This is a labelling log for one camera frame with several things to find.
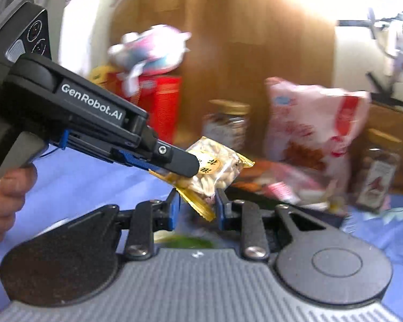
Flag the wooden board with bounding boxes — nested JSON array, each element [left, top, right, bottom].
[[109, 0, 403, 192]]

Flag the yellow plush toy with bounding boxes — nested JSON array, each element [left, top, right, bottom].
[[88, 65, 116, 86]]

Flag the green snack packet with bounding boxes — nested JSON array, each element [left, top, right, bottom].
[[154, 235, 215, 249]]

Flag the nut jar gold lid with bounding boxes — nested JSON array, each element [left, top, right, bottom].
[[203, 98, 252, 151], [352, 128, 403, 212]]

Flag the left nut jar gold lid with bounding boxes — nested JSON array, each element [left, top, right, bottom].
[[203, 98, 252, 151]]

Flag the yellow peanut snack packet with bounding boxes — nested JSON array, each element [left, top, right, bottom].
[[149, 136, 255, 222]]

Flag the red spicy snack packet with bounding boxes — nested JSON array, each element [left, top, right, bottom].
[[231, 160, 286, 193]]

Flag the pink candy box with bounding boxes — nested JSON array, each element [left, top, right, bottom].
[[265, 170, 323, 205]]

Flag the red gift bag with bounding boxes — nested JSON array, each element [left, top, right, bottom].
[[100, 71, 182, 144]]

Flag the black tin snack box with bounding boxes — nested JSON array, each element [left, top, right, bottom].
[[225, 186, 345, 228]]

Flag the pink twist snack bag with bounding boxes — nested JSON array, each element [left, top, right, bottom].
[[264, 77, 371, 193]]

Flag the right nut jar gold lid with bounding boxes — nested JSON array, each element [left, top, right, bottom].
[[352, 128, 403, 212]]

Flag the blue printed tablecloth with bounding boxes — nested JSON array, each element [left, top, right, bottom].
[[0, 149, 403, 319]]

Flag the pink blue plush toy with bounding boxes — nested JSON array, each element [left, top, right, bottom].
[[107, 25, 192, 97]]

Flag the person left hand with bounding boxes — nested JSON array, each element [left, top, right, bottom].
[[0, 164, 38, 242]]

